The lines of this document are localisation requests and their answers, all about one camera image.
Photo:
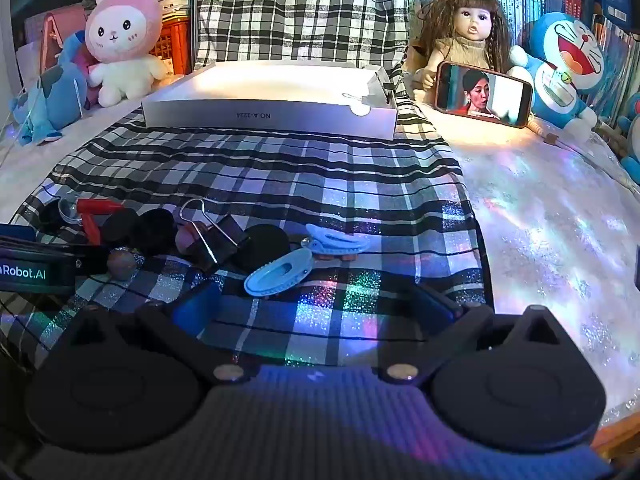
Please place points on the blue hair clip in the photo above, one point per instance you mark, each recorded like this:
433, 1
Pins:
277, 275
335, 245

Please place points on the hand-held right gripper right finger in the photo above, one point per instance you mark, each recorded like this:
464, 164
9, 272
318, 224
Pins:
435, 302

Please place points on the blue cat plush toy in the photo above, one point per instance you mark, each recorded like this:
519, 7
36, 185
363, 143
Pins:
555, 90

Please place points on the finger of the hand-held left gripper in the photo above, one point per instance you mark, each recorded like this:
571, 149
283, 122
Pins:
90, 260

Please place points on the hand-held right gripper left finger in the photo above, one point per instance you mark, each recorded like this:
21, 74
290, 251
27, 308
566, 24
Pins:
200, 307

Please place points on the red plastic crate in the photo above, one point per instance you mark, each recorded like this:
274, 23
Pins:
175, 45

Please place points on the black white plaid garment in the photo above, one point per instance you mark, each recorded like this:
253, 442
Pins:
300, 10

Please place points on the pink bunny plush toy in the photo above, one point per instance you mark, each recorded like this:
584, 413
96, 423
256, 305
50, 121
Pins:
122, 30

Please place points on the small blue plush toy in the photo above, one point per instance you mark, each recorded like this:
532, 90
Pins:
631, 130

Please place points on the pink bag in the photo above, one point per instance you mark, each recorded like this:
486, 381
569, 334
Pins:
55, 25

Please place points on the black white plaid cloth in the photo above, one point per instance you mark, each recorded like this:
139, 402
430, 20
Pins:
325, 175

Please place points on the white cardboard box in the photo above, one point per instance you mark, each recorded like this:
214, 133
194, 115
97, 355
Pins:
270, 85

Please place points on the brown nut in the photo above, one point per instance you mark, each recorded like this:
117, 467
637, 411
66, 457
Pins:
121, 263

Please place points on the blue spotted plush toy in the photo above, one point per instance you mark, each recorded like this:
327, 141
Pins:
55, 100

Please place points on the black binder clip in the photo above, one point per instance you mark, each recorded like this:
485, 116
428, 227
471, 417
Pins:
225, 240

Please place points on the brown haired doll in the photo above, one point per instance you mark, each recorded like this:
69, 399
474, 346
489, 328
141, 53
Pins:
472, 20

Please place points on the smartphone in red case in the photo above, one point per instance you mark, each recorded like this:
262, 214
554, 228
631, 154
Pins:
480, 92

